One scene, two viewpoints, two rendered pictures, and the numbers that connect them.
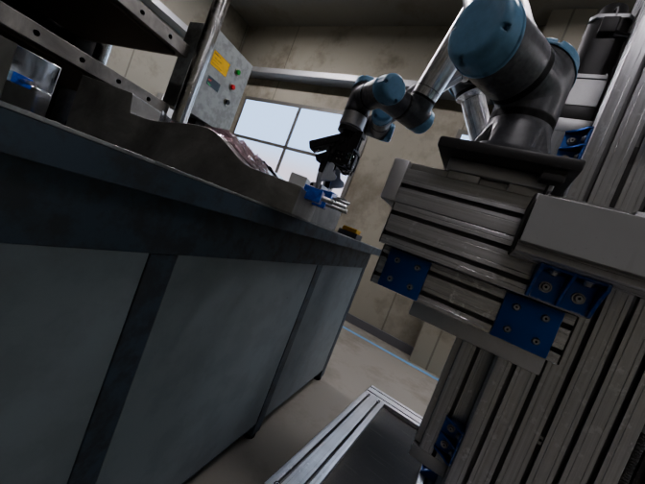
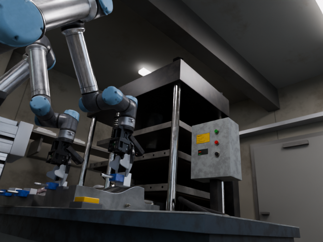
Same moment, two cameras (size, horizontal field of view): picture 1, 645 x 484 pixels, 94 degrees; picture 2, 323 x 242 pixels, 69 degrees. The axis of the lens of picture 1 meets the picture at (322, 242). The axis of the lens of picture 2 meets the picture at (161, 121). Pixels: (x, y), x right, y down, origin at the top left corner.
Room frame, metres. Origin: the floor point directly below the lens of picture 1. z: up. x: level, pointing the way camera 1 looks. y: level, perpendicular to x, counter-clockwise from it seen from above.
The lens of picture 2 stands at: (1.74, -0.82, 0.77)
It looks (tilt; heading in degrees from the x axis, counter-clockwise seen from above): 24 degrees up; 111
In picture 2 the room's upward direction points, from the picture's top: 5 degrees clockwise
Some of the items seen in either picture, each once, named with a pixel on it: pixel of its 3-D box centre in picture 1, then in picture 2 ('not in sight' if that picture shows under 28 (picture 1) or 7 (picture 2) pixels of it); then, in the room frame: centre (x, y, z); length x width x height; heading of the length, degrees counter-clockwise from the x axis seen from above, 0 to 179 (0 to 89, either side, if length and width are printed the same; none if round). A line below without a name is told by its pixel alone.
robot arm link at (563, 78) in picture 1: (532, 87); not in sight; (0.61, -0.28, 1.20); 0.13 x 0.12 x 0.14; 120
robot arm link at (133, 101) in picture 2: not in sight; (128, 108); (1.24, 0.05, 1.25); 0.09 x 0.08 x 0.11; 84
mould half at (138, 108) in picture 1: (213, 159); (55, 199); (0.72, 0.31, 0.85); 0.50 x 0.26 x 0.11; 85
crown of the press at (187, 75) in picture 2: not in sight; (154, 122); (0.86, 1.29, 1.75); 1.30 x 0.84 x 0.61; 158
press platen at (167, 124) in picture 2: not in sight; (155, 144); (0.89, 1.35, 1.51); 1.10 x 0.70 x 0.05; 158
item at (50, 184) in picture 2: (330, 198); (49, 186); (0.92, 0.03, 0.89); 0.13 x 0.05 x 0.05; 68
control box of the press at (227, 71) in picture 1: (174, 182); (217, 235); (1.54, 0.82, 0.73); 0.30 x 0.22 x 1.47; 158
